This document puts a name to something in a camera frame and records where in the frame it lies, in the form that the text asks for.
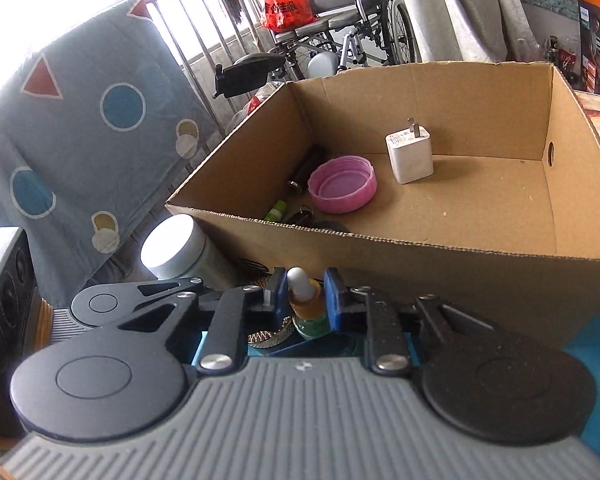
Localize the black mesh object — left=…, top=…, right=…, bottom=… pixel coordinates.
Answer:
left=232, top=256, right=276, bottom=286

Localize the white charger plug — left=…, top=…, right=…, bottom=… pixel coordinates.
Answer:
left=385, top=117, right=435, bottom=185

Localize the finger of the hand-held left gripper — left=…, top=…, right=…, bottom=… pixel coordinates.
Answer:
left=125, top=275, right=207, bottom=317

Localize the black cylinder with metal ring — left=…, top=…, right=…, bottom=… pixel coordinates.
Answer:
left=287, top=145, right=327, bottom=192

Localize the black and white speaker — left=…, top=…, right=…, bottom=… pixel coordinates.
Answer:
left=0, top=226, right=43, bottom=438

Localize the silver cylindrical can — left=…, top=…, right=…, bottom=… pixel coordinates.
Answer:
left=140, top=213, right=238, bottom=281

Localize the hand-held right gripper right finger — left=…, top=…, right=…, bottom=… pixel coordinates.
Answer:
left=323, top=266, right=497, bottom=376

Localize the grey fabric cover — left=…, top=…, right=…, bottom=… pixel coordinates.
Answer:
left=387, top=0, right=526, bottom=64

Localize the blue-grey bed sheet with circles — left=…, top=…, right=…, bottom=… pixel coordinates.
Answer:
left=0, top=0, right=221, bottom=306

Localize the white round object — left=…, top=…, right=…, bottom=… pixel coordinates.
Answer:
left=306, top=51, right=339, bottom=79

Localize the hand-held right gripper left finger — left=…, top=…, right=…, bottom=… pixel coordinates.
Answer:
left=117, top=267, right=287, bottom=376

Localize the green glass jar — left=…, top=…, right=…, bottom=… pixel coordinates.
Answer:
left=294, top=316, right=333, bottom=342

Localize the pink plastic lid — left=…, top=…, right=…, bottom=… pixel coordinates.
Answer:
left=307, top=155, right=378, bottom=214

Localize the brown cardboard box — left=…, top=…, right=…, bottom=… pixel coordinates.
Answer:
left=165, top=61, right=600, bottom=356

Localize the amber dropper bottle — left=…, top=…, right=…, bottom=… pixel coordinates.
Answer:
left=286, top=267, right=327, bottom=322

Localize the black round object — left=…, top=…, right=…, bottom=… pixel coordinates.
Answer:
left=312, top=220, right=352, bottom=235

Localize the dark key fob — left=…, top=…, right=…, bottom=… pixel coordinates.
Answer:
left=284, top=204, right=315, bottom=227

